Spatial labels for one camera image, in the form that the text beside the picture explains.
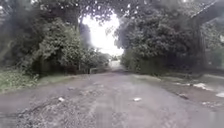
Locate grey dirt road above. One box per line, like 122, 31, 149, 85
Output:
0, 61, 224, 128

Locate dense green trees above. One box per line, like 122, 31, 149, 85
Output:
114, 0, 224, 75
0, 0, 113, 77

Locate shelter with sloped roof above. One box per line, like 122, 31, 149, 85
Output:
191, 0, 224, 69

